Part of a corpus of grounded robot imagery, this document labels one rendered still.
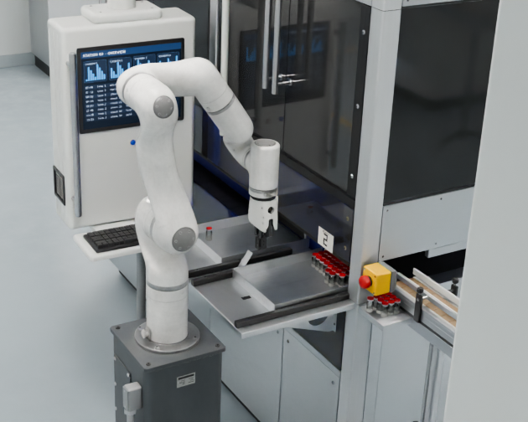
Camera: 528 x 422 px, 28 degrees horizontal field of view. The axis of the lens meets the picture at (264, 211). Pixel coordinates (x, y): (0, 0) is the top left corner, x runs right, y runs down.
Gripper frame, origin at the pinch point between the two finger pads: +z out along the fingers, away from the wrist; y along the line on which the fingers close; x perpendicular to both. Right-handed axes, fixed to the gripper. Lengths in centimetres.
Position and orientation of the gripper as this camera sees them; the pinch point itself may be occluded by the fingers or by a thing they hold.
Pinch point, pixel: (261, 242)
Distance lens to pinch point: 311.5
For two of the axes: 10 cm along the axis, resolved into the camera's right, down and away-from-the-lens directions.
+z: -0.4, 9.1, 4.2
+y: -5.0, -3.8, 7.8
